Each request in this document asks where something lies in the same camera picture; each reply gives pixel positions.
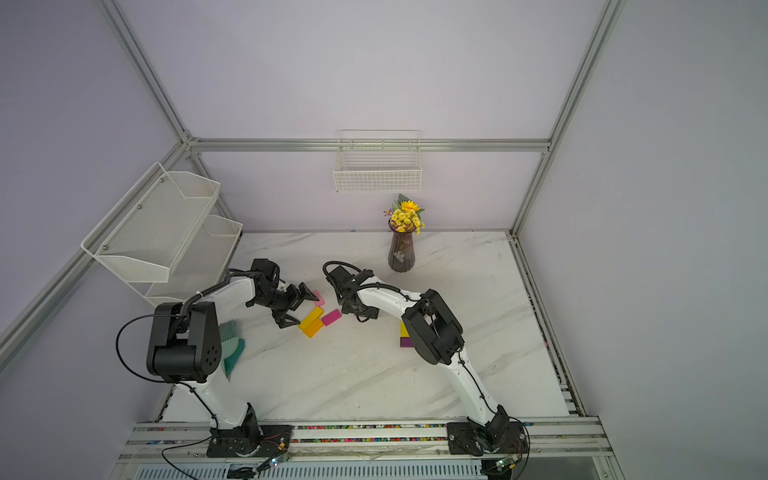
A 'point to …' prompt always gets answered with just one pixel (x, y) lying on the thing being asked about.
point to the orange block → (313, 328)
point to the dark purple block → (406, 342)
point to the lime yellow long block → (403, 330)
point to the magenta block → (331, 317)
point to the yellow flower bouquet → (405, 216)
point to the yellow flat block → (310, 318)
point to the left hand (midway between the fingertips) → (310, 311)
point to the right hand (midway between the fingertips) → (362, 312)
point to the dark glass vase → (401, 254)
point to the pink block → (320, 302)
